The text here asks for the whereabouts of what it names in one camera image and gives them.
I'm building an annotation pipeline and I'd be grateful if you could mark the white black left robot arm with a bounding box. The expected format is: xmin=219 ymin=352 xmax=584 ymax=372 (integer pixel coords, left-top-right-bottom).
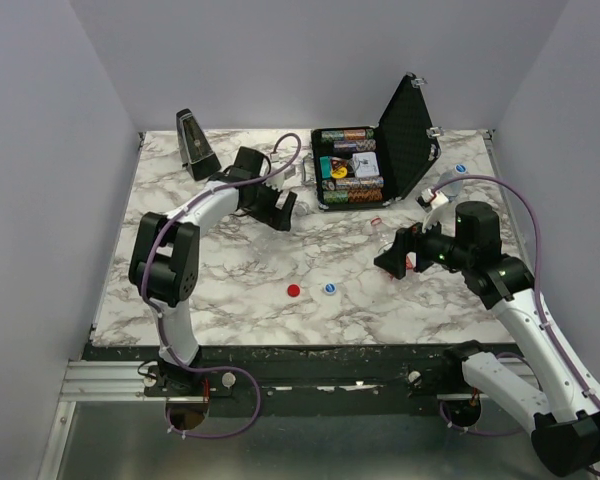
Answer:
xmin=128 ymin=147 xmax=298 ymax=395

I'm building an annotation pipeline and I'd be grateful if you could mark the Pocari Sweat clear bottle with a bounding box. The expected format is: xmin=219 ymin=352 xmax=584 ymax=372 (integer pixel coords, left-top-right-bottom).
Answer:
xmin=438 ymin=164 xmax=468 ymax=202

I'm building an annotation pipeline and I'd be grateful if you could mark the black poker chip case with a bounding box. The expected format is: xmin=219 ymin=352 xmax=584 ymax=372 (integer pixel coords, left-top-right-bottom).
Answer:
xmin=310 ymin=73 xmax=442 ymax=212

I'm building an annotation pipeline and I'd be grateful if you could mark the black metronome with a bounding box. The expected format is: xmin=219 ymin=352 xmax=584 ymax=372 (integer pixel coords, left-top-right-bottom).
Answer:
xmin=176 ymin=109 xmax=221 ymax=181

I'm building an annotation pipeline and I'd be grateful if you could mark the white blue Pocari cap spare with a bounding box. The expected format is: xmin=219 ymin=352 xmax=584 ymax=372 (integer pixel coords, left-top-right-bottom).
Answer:
xmin=323 ymin=283 xmax=337 ymax=295

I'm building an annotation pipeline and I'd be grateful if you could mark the clear unlabelled plastic bottle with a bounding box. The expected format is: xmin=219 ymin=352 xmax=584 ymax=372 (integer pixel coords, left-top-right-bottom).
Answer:
xmin=291 ymin=164 xmax=316 ymax=217

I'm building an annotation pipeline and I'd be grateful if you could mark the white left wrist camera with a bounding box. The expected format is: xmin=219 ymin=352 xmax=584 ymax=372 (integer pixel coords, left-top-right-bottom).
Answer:
xmin=265 ymin=152 xmax=296 ymax=191

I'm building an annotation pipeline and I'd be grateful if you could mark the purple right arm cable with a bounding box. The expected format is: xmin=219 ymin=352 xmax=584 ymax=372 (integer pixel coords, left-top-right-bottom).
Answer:
xmin=432 ymin=174 xmax=600 ymax=479

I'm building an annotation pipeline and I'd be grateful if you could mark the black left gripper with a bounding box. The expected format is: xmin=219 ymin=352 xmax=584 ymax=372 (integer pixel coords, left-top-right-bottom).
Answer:
xmin=243 ymin=177 xmax=297 ymax=231

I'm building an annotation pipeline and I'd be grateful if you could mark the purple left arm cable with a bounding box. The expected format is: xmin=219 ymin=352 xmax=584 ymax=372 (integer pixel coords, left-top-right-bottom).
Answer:
xmin=138 ymin=132 xmax=302 ymax=440

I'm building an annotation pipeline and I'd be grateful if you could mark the red label water bottle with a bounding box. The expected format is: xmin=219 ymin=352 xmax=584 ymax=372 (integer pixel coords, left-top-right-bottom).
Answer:
xmin=368 ymin=216 xmax=413 ymax=278

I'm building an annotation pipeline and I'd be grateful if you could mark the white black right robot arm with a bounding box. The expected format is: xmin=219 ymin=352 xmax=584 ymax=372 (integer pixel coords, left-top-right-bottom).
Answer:
xmin=374 ymin=201 xmax=600 ymax=477

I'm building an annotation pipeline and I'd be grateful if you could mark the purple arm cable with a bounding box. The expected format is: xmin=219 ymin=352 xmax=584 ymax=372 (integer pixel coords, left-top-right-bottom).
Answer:
xmin=138 ymin=132 xmax=302 ymax=440
xmin=432 ymin=174 xmax=600 ymax=479

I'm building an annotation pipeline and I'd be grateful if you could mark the red bottle cap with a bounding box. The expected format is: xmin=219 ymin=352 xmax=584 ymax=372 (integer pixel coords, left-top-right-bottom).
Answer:
xmin=287 ymin=284 xmax=300 ymax=297

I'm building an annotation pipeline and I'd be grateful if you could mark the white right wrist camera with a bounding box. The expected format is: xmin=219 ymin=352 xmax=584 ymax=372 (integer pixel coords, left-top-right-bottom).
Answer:
xmin=416 ymin=188 xmax=451 ymax=232

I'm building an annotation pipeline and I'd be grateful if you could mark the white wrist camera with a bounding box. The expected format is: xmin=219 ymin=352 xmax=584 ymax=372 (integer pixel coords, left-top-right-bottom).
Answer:
xmin=416 ymin=188 xmax=451 ymax=232
xmin=265 ymin=152 xmax=296 ymax=191

